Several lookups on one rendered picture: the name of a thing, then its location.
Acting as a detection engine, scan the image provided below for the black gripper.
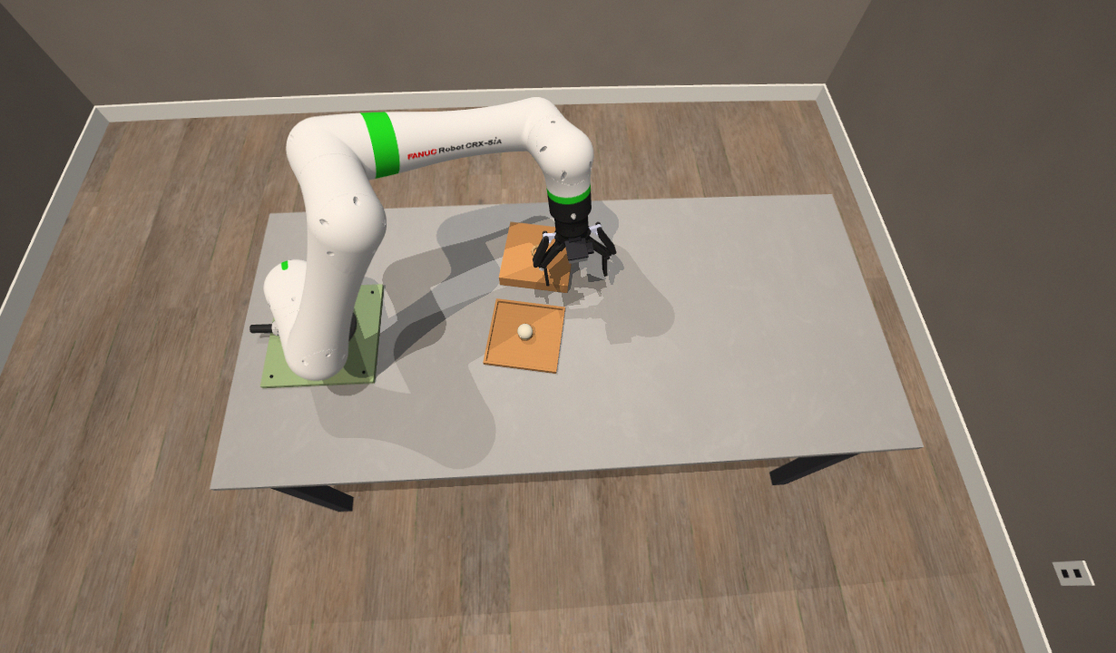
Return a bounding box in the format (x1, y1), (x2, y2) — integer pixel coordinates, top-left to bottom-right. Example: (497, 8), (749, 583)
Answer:
(533, 217), (616, 287)

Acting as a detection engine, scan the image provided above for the orange rimmed tray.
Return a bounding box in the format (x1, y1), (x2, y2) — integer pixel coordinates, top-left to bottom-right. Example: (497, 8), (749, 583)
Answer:
(483, 298), (565, 374)

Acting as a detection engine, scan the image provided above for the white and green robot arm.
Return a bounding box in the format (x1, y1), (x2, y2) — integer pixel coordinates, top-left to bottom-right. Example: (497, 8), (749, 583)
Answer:
(250, 97), (594, 381)

